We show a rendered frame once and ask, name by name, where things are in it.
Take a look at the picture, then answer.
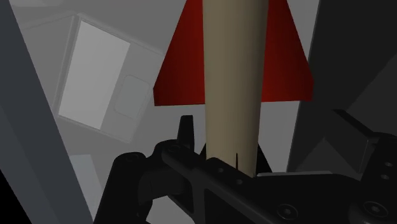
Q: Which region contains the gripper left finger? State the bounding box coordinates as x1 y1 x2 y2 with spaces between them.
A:
93 115 259 224

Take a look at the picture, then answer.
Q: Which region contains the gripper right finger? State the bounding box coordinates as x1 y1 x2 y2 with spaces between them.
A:
331 108 397 224

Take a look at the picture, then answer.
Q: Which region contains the red robot stand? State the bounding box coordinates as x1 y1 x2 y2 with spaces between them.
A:
153 0 314 107

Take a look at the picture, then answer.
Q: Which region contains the white cabinet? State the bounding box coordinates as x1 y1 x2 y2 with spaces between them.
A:
51 12 166 144

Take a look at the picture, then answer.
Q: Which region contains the dark grey cabinet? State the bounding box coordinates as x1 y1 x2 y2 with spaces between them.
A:
286 0 397 174

